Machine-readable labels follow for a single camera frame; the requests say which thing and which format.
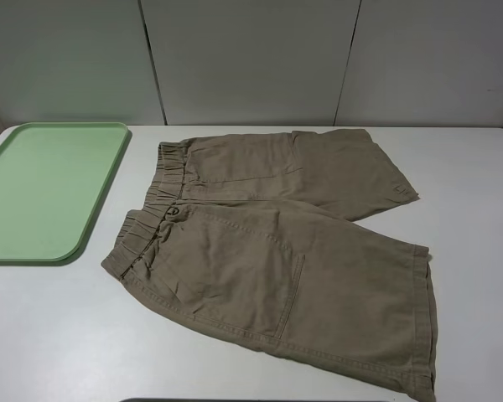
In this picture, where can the khaki shorts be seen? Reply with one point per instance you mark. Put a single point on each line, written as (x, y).
(254, 239)

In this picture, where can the green plastic tray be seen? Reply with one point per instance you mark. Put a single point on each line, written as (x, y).
(53, 178)

